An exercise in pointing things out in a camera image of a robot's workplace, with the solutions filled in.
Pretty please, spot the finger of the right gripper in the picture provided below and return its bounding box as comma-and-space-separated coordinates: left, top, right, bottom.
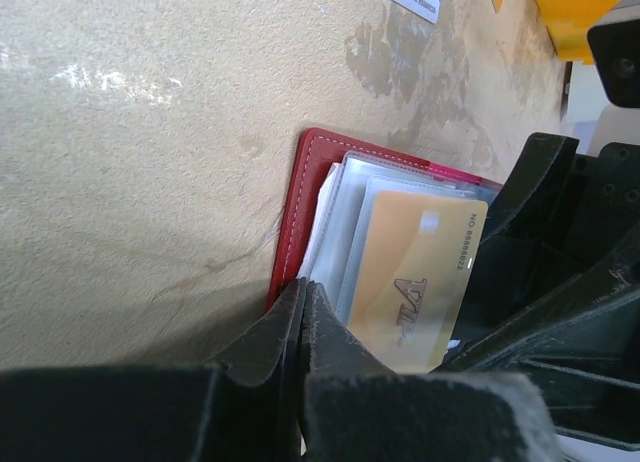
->
439, 231, 639, 372
452, 132, 578, 342

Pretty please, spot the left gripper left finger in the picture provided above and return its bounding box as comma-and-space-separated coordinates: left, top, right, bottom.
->
1, 280, 306, 461

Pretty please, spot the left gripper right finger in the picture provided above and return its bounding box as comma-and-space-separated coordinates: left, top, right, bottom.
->
302, 283, 563, 461

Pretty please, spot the red leather card holder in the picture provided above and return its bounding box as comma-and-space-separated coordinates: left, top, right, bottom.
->
266, 127, 502, 309

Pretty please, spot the yellow storage bin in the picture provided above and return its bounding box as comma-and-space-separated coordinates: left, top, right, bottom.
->
535, 0, 621, 65

